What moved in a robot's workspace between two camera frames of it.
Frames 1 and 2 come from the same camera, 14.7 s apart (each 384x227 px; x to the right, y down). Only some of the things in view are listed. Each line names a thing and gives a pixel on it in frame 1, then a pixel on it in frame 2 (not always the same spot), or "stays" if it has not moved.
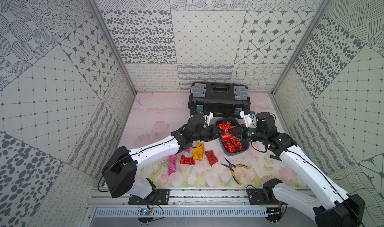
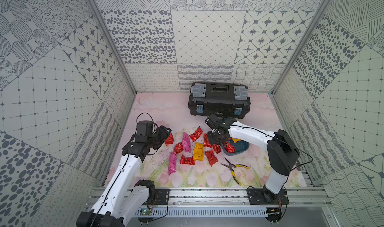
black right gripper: [241, 129] to [212, 140]
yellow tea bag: [198, 152] stays
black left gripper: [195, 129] to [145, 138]
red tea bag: [211, 157] stays
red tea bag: [189, 161] stays
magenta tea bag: [172, 166] stays
